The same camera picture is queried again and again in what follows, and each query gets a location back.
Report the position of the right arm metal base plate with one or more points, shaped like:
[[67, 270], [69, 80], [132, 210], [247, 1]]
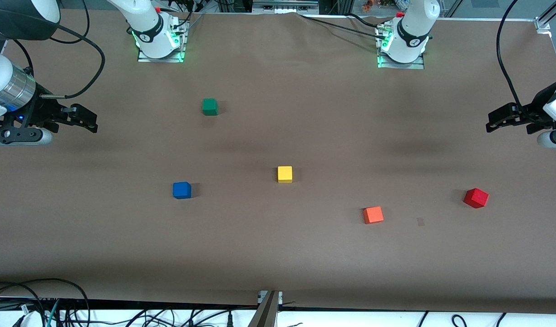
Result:
[[178, 55]]

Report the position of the orange block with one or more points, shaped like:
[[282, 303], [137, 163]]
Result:
[[373, 215]]

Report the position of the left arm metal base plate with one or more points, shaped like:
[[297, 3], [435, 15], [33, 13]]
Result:
[[418, 65]]

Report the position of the blue block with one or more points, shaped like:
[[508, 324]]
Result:
[[181, 190]]

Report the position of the aluminium frame profile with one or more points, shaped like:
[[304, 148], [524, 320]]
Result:
[[550, 16]]

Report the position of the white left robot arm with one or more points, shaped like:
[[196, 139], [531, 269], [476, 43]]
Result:
[[414, 29]]

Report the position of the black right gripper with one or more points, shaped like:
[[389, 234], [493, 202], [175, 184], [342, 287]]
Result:
[[41, 113]]

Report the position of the green block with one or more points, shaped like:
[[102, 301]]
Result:
[[209, 107]]

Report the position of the grey metal rail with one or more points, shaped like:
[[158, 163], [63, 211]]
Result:
[[284, 5]]

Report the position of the red block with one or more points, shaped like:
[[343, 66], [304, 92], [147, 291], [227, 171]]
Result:
[[475, 198]]

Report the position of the aluminium beam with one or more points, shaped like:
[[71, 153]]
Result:
[[265, 313]]

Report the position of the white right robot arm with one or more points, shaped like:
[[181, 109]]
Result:
[[154, 32]]

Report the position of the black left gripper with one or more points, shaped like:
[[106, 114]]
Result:
[[535, 110]]

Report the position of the brown table cover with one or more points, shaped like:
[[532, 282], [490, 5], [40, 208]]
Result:
[[278, 254]]

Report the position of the small metal bracket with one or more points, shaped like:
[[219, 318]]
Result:
[[278, 297]]

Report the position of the yellow block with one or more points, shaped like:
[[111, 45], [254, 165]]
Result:
[[285, 174]]

